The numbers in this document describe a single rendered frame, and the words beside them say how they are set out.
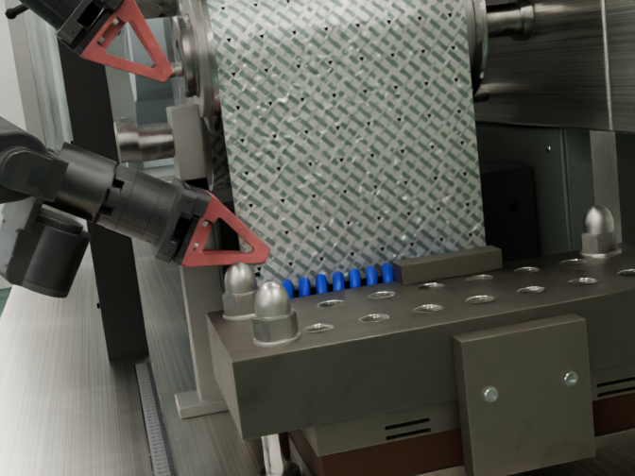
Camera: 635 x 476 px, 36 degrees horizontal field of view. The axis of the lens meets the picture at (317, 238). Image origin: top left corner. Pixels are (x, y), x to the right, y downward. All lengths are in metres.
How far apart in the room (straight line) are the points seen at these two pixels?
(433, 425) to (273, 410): 0.13
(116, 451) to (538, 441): 0.39
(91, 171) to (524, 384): 0.39
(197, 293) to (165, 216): 0.14
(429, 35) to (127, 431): 0.48
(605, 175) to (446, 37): 4.43
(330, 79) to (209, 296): 0.25
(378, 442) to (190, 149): 0.35
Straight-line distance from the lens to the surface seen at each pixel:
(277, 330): 0.73
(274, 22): 0.89
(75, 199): 0.85
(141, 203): 0.85
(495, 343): 0.74
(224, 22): 0.89
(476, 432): 0.75
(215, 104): 0.88
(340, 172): 0.90
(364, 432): 0.76
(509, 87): 1.08
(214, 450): 0.91
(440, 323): 0.74
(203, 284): 0.98
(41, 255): 0.86
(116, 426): 1.02
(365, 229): 0.92
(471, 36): 0.95
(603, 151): 5.32
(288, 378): 0.72
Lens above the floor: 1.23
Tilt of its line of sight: 10 degrees down
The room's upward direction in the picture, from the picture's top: 7 degrees counter-clockwise
